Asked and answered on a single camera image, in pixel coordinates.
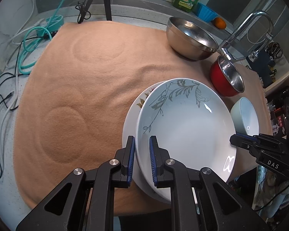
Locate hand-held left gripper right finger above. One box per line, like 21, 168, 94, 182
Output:
149, 135, 268, 231

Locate red bowl steel inside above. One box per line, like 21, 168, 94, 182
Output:
209, 55, 245, 97

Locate chrome faucet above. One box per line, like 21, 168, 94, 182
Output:
218, 10, 275, 63

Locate black tripod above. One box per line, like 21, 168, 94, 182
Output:
77, 0, 113, 24

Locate teal cord reel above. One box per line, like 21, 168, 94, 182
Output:
37, 15, 64, 35

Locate scissors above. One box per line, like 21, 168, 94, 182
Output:
266, 42, 283, 58

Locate orange fruit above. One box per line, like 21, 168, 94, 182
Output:
213, 17, 226, 29

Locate teal cord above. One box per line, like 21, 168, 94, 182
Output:
19, 0, 73, 74

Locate blue ribbed cup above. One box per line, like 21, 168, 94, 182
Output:
197, 2, 215, 22

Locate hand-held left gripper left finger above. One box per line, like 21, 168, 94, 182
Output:
16, 135, 136, 231

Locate metal flexible hose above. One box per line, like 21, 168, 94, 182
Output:
247, 20, 274, 54

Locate dark blue utensil holder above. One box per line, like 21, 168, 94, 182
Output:
253, 50, 283, 87

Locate white plate large rose print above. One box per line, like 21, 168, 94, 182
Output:
122, 82, 174, 204

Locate large stainless steel bowl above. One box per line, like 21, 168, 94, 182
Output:
166, 17, 219, 61

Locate white cable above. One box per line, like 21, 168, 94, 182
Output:
0, 0, 46, 118

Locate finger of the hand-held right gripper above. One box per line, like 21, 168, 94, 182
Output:
241, 133, 288, 150
229, 135, 256, 152

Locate orange towel mat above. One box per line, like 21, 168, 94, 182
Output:
13, 20, 272, 216

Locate wooden shelf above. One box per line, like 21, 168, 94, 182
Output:
265, 67, 289, 97

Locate person's right forearm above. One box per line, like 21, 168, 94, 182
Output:
253, 171, 289, 218

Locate white plate grey leaf print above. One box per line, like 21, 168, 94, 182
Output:
135, 78, 237, 204

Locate light blue ceramic bowl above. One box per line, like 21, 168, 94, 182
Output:
230, 97, 259, 136

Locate dark glass bottle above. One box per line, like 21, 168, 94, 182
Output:
270, 87, 289, 109

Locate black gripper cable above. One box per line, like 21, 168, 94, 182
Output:
255, 176, 289, 210

